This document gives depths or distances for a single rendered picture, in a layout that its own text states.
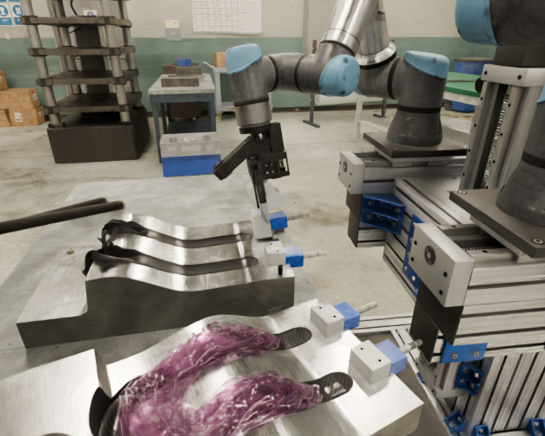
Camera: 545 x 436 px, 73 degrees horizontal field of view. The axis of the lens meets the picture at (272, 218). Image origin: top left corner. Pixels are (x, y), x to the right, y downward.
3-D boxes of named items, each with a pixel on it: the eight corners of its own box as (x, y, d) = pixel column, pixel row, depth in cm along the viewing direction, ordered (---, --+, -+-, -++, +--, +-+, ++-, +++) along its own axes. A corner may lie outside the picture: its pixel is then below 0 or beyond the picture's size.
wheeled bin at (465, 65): (462, 107, 758) (473, 56, 715) (486, 113, 702) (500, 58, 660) (439, 108, 744) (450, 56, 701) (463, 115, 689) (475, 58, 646)
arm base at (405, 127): (425, 132, 115) (431, 99, 111) (452, 145, 102) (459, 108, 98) (378, 134, 114) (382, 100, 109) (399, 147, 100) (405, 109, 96)
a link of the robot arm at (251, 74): (271, 41, 74) (238, 43, 68) (280, 99, 77) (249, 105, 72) (246, 48, 79) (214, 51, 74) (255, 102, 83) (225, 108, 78)
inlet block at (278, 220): (306, 221, 90) (304, 200, 88) (312, 228, 86) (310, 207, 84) (253, 231, 89) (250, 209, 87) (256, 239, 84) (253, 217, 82)
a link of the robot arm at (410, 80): (430, 110, 96) (440, 52, 90) (383, 104, 105) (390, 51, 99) (449, 104, 103) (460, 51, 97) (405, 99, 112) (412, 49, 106)
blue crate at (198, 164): (220, 163, 429) (218, 144, 419) (221, 174, 392) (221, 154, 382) (165, 165, 419) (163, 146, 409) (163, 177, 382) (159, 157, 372)
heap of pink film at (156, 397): (271, 327, 64) (271, 290, 60) (334, 409, 50) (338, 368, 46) (110, 389, 53) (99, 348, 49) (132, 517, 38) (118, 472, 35)
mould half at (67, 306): (269, 248, 99) (269, 201, 93) (293, 312, 76) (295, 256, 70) (67, 269, 90) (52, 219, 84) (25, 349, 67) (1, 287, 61)
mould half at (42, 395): (314, 319, 74) (317, 273, 69) (417, 428, 53) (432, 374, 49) (21, 435, 52) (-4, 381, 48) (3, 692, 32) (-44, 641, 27)
